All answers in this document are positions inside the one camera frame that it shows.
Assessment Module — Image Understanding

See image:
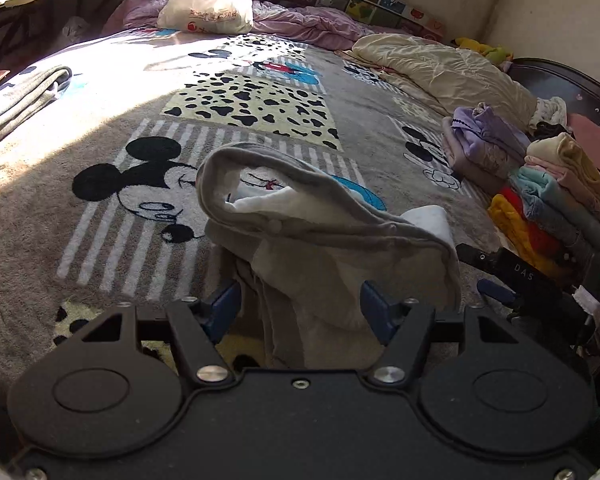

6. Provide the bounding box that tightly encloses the grey fleece-lined garment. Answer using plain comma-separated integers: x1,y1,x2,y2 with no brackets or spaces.
196,142,462,370

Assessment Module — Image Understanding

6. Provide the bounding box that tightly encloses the purple folded clothes pile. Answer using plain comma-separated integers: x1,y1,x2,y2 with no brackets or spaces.
442,103,530,196

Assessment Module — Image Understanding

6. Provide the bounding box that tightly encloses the red folded garment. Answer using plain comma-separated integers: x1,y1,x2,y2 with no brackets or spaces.
499,186,566,261

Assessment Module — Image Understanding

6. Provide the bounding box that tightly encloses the yellow knitted sweater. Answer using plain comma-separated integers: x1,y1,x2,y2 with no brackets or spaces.
488,194,565,278

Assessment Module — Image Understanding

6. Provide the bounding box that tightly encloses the blue denim folded garment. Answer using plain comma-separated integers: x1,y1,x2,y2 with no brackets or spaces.
516,190,600,263

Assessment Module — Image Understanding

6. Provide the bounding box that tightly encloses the teal folded garment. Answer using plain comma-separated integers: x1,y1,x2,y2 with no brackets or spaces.
508,166,600,230

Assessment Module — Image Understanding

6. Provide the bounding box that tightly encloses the pink folded garment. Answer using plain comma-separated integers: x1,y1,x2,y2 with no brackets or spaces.
524,155,600,222

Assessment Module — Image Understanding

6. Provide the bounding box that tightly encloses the cream yellow folded garment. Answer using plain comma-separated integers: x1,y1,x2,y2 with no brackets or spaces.
526,132,600,202

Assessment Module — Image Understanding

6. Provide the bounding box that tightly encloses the Mickey Mouse plush blanket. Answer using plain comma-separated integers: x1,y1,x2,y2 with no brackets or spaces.
0,28,502,393

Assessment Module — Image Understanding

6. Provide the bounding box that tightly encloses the pink pillow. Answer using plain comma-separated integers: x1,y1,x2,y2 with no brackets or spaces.
568,114,600,170

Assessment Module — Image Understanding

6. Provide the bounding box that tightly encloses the white patterned folded cloth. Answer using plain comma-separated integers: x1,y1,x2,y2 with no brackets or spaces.
528,96,570,134

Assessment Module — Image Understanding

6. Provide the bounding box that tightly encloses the dark wooden headboard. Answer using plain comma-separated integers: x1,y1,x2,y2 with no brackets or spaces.
507,58,600,126

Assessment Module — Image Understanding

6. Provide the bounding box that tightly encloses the cream quilted duvet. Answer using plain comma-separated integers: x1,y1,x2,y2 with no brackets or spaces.
351,34,536,130

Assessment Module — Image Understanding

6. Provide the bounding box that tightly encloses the yellow plush toy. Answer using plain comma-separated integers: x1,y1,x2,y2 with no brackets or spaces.
452,37,514,72

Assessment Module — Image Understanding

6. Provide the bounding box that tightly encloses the folded grey garment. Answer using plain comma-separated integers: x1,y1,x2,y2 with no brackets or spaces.
0,66,72,142

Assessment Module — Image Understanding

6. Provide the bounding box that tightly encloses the pink crumpled bedsheet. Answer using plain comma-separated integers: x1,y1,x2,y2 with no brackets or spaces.
100,0,374,51

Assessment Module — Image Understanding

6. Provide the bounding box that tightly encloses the white plastic bag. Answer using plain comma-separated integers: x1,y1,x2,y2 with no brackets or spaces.
157,0,253,35

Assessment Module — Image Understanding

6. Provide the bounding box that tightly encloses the dark side table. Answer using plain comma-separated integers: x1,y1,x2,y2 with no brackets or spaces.
0,0,116,65

